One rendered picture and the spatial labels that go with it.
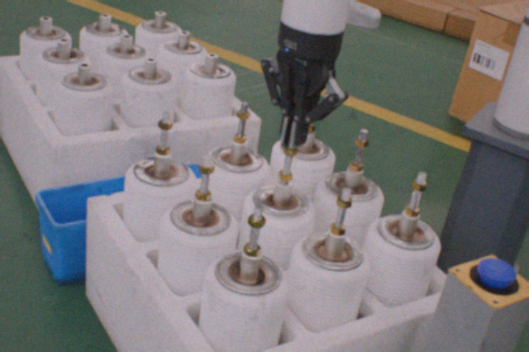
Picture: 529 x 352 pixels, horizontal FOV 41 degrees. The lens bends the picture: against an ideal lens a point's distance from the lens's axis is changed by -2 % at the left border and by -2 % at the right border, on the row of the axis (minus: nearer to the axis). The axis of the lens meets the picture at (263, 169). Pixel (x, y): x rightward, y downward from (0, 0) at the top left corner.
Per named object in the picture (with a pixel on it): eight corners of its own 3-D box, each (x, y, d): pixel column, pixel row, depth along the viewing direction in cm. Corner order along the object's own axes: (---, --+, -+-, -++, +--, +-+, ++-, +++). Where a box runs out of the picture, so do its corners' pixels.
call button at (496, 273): (492, 268, 78) (497, 253, 77) (518, 289, 76) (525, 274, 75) (466, 276, 76) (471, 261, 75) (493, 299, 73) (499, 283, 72)
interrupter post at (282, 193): (288, 199, 97) (292, 178, 95) (290, 209, 95) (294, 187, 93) (270, 198, 97) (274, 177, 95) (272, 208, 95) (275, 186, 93)
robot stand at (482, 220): (446, 240, 140) (490, 100, 125) (518, 273, 133) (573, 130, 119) (417, 275, 128) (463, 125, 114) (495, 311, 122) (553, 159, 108)
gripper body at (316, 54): (264, 10, 83) (254, 84, 88) (319, 34, 78) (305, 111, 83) (308, 3, 88) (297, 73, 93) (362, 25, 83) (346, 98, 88)
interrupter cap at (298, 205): (305, 191, 100) (306, 187, 99) (312, 221, 93) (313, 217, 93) (250, 187, 99) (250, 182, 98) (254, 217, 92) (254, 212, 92)
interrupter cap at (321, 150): (269, 149, 109) (270, 145, 109) (297, 134, 115) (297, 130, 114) (312, 168, 106) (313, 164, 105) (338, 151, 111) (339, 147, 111)
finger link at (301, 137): (297, 106, 88) (291, 143, 90) (315, 115, 86) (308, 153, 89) (305, 103, 89) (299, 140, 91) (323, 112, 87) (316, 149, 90)
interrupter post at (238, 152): (230, 156, 105) (233, 135, 104) (246, 159, 105) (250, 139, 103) (226, 164, 103) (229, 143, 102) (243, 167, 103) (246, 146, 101)
